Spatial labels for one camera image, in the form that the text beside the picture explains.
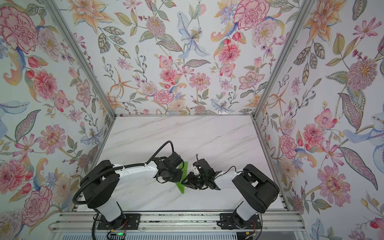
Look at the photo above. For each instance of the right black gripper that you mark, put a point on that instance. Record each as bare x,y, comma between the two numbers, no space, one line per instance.
190,182

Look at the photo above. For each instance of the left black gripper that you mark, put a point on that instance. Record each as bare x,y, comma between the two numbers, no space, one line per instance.
180,174

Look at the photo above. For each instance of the green square paper sheet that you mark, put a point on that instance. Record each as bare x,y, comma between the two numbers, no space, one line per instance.
184,168

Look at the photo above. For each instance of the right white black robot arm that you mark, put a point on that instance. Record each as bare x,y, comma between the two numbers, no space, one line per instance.
257,189

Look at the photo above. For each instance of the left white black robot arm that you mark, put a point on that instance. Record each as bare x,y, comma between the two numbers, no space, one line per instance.
97,188

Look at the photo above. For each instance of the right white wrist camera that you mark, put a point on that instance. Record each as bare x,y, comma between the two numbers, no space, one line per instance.
195,170

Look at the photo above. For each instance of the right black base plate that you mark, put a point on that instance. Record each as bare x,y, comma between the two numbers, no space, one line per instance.
234,222

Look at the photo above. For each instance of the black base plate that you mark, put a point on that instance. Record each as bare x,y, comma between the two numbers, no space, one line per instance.
126,222
234,222

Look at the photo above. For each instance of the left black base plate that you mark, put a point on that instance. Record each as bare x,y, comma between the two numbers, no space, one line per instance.
126,222

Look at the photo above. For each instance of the white perforated cable tray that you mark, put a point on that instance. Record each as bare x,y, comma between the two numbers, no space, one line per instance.
168,236

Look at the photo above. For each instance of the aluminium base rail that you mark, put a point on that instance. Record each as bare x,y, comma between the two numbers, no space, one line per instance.
271,221

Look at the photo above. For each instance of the right aluminium corner post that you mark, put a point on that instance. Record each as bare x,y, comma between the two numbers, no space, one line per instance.
302,15

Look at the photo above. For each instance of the aluminium corner post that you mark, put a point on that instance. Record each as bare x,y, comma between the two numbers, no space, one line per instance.
62,26
302,15

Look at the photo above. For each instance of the left aluminium corner post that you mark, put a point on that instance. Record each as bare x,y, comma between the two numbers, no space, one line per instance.
62,26

